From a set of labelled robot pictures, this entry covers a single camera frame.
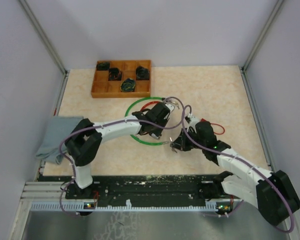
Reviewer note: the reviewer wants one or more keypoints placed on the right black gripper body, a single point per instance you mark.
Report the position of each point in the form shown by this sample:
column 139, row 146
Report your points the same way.
column 186, row 143

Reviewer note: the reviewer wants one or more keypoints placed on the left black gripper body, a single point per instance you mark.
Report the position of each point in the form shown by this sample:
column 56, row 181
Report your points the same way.
column 157, row 131

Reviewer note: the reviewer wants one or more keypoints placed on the red cable lock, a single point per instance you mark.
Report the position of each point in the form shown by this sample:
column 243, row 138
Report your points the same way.
column 147, row 105

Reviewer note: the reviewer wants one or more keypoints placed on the green cable lock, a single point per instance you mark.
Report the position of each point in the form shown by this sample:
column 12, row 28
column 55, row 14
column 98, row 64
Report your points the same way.
column 153, row 98

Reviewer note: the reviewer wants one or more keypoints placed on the silver key bunch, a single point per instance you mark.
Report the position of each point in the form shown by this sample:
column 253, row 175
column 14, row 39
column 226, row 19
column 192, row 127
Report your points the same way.
column 172, row 145

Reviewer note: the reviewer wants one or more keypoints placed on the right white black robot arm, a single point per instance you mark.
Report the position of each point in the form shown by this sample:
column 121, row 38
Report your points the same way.
column 272, row 193

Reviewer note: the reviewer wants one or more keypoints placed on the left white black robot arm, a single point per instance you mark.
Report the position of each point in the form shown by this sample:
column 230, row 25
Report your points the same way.
column 85, row 140

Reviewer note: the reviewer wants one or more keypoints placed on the blue yellow rolled tie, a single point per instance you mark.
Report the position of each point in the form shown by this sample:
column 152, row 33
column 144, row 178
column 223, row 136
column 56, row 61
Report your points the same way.
column 128, row 85

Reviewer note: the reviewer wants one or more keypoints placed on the black dotted rolled tie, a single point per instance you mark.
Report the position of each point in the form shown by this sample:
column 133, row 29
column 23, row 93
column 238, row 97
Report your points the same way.
column 142, row 73

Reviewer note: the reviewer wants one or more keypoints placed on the black orange rolled tie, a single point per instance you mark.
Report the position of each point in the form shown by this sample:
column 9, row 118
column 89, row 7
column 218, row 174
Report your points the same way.
column 114, row 74

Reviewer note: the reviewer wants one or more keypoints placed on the dark green rolled tie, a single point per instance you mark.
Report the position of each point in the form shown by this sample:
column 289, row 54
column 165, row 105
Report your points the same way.
column 103, row 66

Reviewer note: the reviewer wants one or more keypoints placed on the folded blue jeans cloth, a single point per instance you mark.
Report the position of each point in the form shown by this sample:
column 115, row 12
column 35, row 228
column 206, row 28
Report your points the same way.
column 58, row 128

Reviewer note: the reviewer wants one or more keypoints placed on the thin red wire padlock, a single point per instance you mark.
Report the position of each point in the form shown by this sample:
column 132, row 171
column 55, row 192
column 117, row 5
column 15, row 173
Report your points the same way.
column 220, row 128

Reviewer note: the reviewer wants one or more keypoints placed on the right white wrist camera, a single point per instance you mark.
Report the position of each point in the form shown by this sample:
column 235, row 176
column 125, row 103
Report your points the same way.
column 192, row 121

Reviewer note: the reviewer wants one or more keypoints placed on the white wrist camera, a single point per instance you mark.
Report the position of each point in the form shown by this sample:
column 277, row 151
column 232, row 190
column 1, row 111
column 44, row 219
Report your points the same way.
column 172, row 103
column 192, row 121

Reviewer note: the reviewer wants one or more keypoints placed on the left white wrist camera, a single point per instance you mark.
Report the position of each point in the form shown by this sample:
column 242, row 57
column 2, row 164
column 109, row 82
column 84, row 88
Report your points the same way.
column 172, row 103

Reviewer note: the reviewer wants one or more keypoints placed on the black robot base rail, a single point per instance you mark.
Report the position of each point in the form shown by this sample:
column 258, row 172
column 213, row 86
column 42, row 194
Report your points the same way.
column 143, row 193

